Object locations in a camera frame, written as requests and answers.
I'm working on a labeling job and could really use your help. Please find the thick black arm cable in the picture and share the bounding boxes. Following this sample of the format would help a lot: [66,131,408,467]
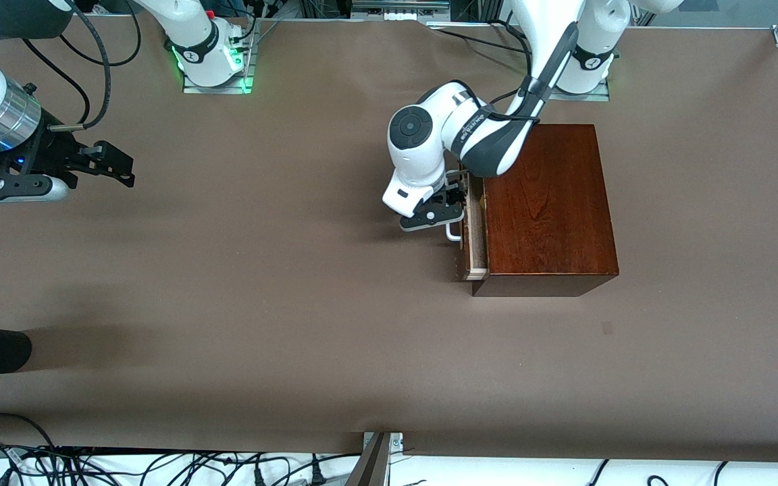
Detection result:
[48,0,113,130]

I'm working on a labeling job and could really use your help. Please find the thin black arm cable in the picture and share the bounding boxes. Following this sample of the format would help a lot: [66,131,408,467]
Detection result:
[58,0,143,67]

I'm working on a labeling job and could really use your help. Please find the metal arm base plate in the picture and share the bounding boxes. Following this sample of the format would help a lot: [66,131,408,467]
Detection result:
[182,19,256,95]
[550,78,611,103]

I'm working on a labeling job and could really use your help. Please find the black looping cable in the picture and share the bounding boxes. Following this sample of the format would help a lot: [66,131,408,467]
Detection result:
[0,412,59,452]

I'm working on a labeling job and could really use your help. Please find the dark brown wooden cabinet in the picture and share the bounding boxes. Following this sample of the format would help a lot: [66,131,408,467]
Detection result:
[471,124,619,298]

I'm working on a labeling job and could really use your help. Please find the brown table cover sheet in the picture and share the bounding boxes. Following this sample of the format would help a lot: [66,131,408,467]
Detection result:
[0,13,778,463]

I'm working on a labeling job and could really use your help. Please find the light wood drawer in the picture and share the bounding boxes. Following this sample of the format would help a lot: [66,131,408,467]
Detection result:
[460,172,491,281]

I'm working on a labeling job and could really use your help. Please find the silver table edge bracket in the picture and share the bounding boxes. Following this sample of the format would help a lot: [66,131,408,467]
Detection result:
[362,432,405,466]

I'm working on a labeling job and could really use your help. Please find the dark metal bar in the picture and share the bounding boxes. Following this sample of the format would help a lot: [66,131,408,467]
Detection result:
[345,432,391,486]

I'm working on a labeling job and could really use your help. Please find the black cable on table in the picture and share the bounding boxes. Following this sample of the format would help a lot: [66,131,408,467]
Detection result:
[430,24,531,56]

